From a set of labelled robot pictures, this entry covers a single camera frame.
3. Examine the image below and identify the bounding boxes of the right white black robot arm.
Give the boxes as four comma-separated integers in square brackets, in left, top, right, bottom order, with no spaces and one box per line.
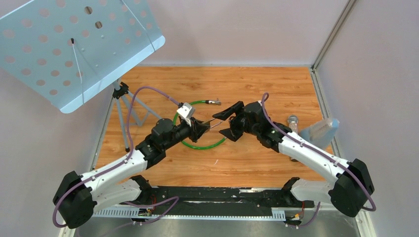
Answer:
[212,101,377,217]

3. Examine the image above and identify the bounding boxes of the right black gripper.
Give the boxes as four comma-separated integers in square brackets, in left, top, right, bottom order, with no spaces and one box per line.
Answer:
[212,102,259,142]

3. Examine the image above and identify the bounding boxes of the clear blue plastic bag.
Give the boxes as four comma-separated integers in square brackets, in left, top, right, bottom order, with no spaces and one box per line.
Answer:
[299,118,339,150]

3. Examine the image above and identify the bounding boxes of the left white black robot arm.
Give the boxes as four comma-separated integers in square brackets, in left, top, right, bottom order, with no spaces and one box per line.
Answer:
[52,118,210,229]

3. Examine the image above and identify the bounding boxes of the clear bottle with metal cap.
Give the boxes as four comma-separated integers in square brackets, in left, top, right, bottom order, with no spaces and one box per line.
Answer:
[287,114,300,162]

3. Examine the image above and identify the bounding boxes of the grey tripod stand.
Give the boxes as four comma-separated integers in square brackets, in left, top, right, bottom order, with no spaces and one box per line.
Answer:
[112,79,163,153]

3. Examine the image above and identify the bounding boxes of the brass padlock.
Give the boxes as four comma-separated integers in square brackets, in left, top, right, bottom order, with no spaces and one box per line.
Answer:
[202,120,212,127]

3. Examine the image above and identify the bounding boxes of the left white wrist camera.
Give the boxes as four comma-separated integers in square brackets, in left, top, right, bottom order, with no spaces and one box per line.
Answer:
[176,103,195,127]

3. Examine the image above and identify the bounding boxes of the perforated light blue metal plate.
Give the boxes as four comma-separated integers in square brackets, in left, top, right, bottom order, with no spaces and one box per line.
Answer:
[0,0,166,114]

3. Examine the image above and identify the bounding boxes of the green cable lock loop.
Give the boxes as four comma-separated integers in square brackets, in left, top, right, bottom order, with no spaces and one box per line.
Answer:
[172,100,228,151]

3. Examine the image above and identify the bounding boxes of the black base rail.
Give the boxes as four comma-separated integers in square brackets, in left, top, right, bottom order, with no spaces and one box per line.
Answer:
[94,186,315,221]

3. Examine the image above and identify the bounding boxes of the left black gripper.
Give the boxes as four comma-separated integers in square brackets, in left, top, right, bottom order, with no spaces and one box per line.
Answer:
[163,117,210,151]

